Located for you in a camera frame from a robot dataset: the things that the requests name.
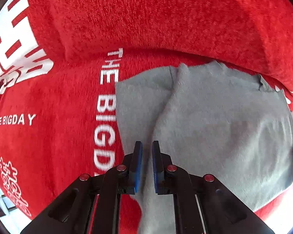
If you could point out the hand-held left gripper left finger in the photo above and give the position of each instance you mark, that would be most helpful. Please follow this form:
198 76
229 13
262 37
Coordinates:
138 168

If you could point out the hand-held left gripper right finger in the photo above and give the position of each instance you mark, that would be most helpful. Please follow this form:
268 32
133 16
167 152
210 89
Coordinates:
156 168

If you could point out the grey sweater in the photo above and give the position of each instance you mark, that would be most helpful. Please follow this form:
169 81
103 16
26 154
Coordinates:
210 126

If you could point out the red printed sofa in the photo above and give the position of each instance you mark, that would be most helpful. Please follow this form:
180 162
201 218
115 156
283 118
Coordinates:
161 17

